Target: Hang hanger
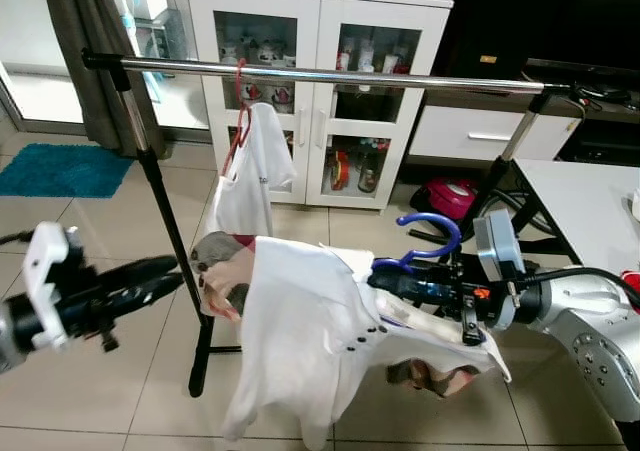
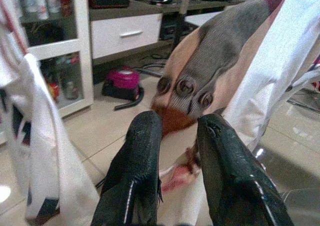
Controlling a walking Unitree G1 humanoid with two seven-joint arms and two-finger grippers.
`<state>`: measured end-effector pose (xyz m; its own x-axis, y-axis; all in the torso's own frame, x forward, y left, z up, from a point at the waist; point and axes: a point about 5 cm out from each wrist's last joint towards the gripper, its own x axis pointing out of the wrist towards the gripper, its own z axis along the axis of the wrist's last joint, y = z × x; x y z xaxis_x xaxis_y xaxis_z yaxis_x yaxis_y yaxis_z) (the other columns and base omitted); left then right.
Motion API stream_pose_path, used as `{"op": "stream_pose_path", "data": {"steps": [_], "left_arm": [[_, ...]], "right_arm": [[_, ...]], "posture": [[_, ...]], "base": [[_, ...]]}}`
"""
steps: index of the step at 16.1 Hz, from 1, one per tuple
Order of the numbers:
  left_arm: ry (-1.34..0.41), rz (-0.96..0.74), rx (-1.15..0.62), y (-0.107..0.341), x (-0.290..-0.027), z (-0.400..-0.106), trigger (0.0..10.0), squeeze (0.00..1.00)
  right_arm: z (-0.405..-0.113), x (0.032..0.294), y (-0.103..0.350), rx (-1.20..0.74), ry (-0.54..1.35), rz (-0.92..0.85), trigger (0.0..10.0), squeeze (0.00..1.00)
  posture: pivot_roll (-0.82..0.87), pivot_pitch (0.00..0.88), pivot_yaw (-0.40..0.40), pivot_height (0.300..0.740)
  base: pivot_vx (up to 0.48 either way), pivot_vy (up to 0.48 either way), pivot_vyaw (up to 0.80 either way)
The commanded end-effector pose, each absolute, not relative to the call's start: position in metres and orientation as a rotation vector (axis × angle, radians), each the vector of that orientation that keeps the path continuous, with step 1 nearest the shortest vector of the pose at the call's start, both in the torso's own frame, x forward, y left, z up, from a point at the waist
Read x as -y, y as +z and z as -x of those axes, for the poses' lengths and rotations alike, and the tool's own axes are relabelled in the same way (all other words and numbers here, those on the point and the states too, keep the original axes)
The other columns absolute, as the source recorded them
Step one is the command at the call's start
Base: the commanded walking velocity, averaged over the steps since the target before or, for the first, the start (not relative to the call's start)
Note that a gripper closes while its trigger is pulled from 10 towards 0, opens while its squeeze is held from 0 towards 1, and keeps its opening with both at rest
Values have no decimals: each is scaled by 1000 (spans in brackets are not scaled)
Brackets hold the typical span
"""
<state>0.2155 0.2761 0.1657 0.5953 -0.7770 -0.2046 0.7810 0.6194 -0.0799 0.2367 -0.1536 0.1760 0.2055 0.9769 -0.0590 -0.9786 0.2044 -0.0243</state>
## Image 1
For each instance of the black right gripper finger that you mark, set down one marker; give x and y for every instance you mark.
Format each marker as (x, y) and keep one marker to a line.
(420, 274)
(415, 295)

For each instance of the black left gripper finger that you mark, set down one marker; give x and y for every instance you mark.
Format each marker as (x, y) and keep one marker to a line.
(140, 269)
(145, 293)

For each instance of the white button shirt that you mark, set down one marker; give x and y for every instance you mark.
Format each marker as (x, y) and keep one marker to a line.
(300, 331)

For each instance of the magenta round object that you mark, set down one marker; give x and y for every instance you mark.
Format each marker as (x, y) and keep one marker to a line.
(452, 196)

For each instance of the white table with black legs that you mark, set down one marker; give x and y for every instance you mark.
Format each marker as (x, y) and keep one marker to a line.
(590, 201)

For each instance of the teal floor rug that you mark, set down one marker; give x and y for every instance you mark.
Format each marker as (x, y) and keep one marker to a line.
(60, 171)

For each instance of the white T-shirt with black print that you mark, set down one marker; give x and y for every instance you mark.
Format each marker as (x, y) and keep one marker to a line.
(250, 201)

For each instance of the white drawer unit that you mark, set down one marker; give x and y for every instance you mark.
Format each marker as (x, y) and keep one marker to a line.
(450, 131)

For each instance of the black chrome clothes rack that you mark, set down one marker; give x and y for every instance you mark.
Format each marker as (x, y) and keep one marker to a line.
(350, 74)

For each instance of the grey curtain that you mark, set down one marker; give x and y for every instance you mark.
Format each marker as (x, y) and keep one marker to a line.
(85, 21)

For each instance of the white framed glass door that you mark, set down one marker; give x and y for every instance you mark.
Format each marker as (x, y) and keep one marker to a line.
(25, 31)

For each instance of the white glass door cabinet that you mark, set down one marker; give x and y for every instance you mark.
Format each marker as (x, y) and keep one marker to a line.
(320, 11)

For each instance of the black television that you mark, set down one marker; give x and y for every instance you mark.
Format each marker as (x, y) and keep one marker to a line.
(540, 11)

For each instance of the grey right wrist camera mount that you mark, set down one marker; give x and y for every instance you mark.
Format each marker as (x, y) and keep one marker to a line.
(495, 251)

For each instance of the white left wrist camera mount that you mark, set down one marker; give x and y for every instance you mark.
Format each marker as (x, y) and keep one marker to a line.
(45, 261)

